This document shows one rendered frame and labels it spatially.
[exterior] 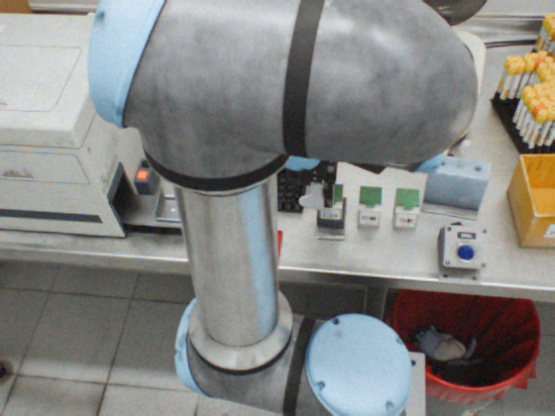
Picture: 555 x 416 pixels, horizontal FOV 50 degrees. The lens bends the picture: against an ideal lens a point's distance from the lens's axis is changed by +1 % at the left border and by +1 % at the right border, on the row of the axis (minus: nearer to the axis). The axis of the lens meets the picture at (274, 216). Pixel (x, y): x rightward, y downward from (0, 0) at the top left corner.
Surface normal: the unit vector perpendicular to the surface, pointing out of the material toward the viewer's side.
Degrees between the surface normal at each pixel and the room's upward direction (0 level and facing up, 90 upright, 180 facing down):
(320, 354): 10
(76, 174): 90
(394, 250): 0
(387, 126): 82
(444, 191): 90
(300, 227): 0
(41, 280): 0
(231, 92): 70
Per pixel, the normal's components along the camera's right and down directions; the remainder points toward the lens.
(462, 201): -0.26, 0.80
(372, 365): 0.08, -0.51
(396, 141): 0.31, 0.83
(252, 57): -0.22, 0.23
